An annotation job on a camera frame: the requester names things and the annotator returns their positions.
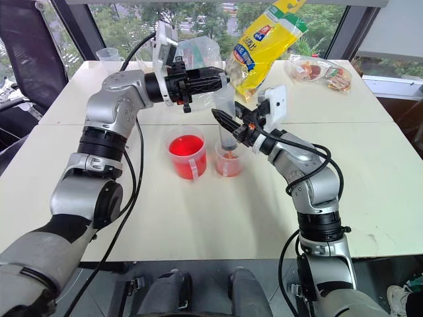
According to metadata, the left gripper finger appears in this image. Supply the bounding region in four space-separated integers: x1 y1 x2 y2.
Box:
187 65 223 83
188 80 222 96

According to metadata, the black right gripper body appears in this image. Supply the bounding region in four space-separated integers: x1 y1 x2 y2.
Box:
232 98 269 147

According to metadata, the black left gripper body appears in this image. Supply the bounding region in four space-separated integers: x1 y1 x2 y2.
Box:
164 56 196 114

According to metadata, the clear plastic syringe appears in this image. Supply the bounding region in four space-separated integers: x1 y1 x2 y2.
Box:
211 71 238 159

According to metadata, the small cup of red liquid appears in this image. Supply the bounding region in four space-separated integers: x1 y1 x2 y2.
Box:
214 140 246 178

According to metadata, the large cup of red liquid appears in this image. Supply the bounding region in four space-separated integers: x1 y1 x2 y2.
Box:
164 125 208 182

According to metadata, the empty clear measuring cup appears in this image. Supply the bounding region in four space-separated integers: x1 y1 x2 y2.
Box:
95 48 126 63

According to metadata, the crumpled clear plastic bag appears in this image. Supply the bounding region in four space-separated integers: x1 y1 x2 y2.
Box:
171 36 225 115

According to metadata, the yellow snack bag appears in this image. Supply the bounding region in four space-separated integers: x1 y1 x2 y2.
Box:
225 0 310 102

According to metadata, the clear bag of snacks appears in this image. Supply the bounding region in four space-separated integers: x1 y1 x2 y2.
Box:
286 54 353 96

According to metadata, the black office chair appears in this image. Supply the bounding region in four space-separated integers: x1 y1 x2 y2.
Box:
0 0 70 176

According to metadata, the dark grey rounded leg cover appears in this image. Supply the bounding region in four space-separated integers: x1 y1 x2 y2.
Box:
137 269 192 317
227 267 274 317

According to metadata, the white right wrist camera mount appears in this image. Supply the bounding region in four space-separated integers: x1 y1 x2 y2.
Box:
264 84 288 131

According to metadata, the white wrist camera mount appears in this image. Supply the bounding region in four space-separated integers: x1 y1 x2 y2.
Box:
152 21 181 106
264 84 288 131

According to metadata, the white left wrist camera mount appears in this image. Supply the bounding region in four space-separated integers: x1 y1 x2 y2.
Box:
152 21 181 106

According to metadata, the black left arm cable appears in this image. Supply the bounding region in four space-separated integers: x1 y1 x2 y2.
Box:
61 31 158 317

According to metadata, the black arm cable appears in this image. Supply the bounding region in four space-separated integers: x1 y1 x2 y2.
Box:
256 127 344 317
61 31 158 317

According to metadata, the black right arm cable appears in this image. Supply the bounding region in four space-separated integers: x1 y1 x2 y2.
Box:
256 127 344 317

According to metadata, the black window frame post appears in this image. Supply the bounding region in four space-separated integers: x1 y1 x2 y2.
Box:
51 0 106 62
327 5 381 62

